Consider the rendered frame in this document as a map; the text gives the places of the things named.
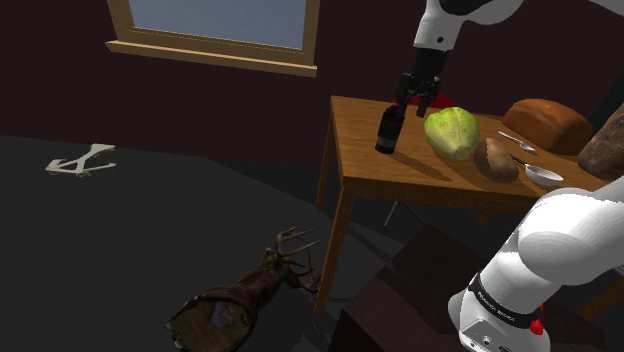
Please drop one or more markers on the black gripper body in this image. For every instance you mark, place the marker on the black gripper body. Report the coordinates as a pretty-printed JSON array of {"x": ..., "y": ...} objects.
[{"x": 425, "y": 68}]

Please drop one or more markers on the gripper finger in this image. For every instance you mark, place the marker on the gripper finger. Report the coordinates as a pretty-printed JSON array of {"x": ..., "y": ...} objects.
[
  {"x": 400, "y": 105},
  {"x": 424, "y": 105}
]

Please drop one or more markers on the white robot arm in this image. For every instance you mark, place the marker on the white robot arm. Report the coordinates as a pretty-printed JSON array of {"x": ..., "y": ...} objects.
[{"x": 560, "y": 253}]

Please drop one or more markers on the red round object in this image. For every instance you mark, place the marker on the red round object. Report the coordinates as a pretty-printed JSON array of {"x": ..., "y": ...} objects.
[{"x": 441, "y": 101}]

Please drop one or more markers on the black bottle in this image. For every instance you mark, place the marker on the black bottle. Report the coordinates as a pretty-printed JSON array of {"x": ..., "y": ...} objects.
[{"x": 388, "y": 131}]

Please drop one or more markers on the green cabbage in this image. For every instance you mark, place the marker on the green cabbage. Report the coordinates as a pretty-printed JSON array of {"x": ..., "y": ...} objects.
[{"x": 451, "y": 131}]

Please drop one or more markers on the wooden table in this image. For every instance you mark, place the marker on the wooden table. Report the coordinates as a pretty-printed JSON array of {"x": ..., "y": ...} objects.
[{"x": 390, "y": 170}]

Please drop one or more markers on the brown potato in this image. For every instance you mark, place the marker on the brown potato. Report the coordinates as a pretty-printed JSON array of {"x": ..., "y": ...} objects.
[{"x": 495, "y": 161}]

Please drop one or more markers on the silver spoon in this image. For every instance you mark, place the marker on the silver spoon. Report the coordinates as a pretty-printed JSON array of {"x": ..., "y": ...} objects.
[{"x": 518, "y": 141}]

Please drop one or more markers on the brown bread loaf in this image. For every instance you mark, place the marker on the brown bread loaf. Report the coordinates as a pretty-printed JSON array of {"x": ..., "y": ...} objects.
[{"x": 546, "y": 124}]

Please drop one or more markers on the dark maroon robot stand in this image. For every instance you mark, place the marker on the dark maroon robot stand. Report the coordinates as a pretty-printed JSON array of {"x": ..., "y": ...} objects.
[{"x": 404, "y": 302}]

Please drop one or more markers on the wooden framed window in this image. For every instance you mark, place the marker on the wooden framed window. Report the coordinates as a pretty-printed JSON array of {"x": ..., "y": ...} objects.
[{"x": 214, "y": 29}]

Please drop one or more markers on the brown deer head trophy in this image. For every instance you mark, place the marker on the brown deer head trophy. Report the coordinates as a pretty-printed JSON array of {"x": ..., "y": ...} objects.
[{"x": 234, "y": 302}]

